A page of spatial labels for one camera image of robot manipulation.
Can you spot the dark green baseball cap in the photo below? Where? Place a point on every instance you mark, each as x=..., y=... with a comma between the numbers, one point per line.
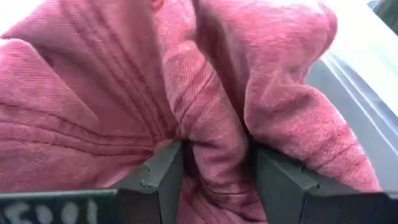
x=388, y=15

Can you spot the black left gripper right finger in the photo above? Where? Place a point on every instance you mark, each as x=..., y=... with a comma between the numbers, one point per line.
x=280, y=186

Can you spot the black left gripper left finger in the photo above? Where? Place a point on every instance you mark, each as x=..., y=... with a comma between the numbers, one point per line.
x=161, y=174

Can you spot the clear plastic bin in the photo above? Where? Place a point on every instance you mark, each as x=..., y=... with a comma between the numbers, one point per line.
x=373, y=102

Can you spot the maroon baseball cap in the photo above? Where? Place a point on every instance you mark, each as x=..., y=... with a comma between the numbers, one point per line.
x=109, y=93

